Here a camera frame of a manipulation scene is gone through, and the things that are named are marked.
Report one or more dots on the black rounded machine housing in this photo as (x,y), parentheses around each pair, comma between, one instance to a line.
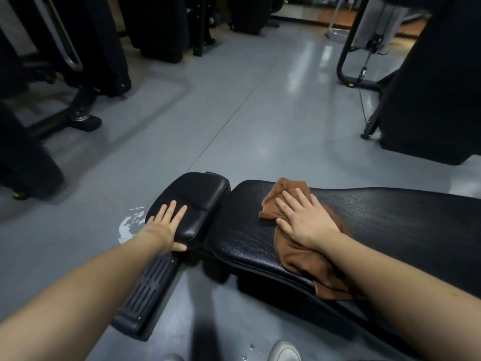
(26,161)

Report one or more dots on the black gym equipment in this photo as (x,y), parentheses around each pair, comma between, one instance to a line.
(161,30)

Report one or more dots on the person's right forearm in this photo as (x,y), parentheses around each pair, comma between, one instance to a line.
(406,297)

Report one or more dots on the person's left hand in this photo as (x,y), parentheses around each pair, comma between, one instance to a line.
(165,229)

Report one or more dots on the person's left forearm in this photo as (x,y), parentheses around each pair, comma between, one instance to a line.
(75,297)

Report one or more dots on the white shoe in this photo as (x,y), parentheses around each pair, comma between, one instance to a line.
(283,353)

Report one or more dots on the grey weight stack machine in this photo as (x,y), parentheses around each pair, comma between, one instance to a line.
(375,22)

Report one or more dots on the black machine with steel foot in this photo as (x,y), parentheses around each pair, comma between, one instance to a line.
(101,45)

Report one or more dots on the person's right hand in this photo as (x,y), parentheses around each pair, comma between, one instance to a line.
(310,221)

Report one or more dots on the brown cleaning cloth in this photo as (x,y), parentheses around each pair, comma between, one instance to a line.
(300,263)

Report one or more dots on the black curved machine frame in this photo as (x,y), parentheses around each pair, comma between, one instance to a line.
(342,67)

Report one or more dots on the black padded gym bench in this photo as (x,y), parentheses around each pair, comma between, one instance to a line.
(394,229)

